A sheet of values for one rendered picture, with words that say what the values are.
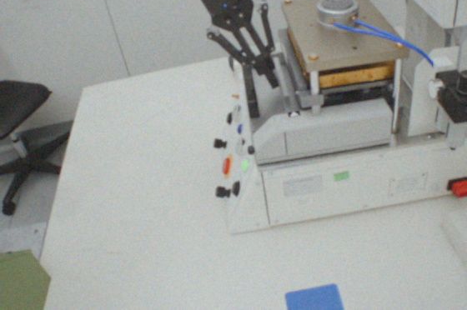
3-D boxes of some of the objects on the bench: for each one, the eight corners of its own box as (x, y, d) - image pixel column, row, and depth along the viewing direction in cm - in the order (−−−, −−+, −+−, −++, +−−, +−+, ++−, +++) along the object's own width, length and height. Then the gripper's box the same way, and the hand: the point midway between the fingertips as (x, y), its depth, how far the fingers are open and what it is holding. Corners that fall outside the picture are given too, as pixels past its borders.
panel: (222, 138, 116) (243, 78, 105) (228, 227, 92) (255, 163, 81) (214, 137, 115) (234, 77, 104) (218, 226, 92) (245, 161, 81)
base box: (415, 104, 115) (422, 48, 104) (480, 205, 86) (499, 143, 75) (222, 134, 118) (210, 80, 107) (230, 249, 88) (214, 192, 78)
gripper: (247, -38, 76) (300, 61, 90) (185, -4, 80) (244, 87, 93) (251, -26, 70) (308, 79, 84) (183, 11, 74) (248, 108, 87)
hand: (267, 71), depth 87 cm, fingers closed, pressing on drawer
